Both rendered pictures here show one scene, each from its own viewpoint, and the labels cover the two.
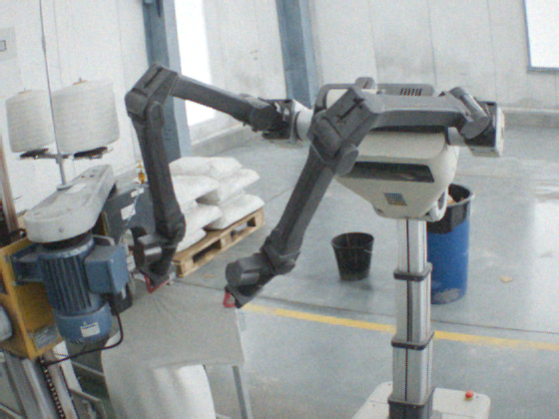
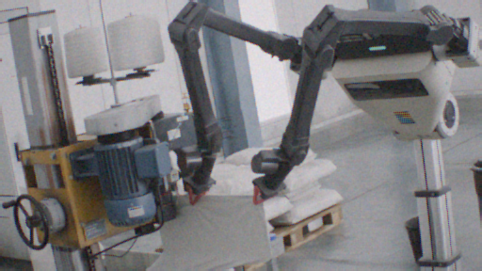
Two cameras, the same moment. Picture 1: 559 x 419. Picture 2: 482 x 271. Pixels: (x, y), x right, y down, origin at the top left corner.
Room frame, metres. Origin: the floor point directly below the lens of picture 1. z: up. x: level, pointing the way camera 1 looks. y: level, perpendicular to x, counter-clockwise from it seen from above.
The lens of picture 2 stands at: (-1.10, -0.25, 1.62)
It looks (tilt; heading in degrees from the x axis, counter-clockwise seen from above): 8 degrees down; 10
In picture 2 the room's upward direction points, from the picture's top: 10 degrees counter-clockwise
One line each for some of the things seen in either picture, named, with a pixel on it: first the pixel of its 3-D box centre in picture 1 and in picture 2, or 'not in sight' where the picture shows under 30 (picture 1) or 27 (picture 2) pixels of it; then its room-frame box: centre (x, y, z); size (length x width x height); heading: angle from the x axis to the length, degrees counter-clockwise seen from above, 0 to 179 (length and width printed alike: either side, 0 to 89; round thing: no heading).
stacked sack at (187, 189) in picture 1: (175, 192); (237, 180); (4.55, 0.77, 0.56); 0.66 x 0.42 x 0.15; 147
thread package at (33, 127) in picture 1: (28, 120); (84, 52); (1.57, 0.66, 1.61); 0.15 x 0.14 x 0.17; 57
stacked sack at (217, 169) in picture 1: (199, 169); (267, 159); (5.20, 0.64, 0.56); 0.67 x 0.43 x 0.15; 57
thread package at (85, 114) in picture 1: (85, 115); (135, 42); (1.43, 0.44, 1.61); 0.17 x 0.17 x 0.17
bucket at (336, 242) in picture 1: (353, 257); (429, 240); (3.91, -0.46, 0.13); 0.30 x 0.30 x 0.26
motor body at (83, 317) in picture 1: (75, 289); (125, 182); (1.30, 0.51, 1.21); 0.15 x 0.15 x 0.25
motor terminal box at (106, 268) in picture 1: (108, 273); (153, 165); (1.29, 0.41, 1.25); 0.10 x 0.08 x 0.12; 172
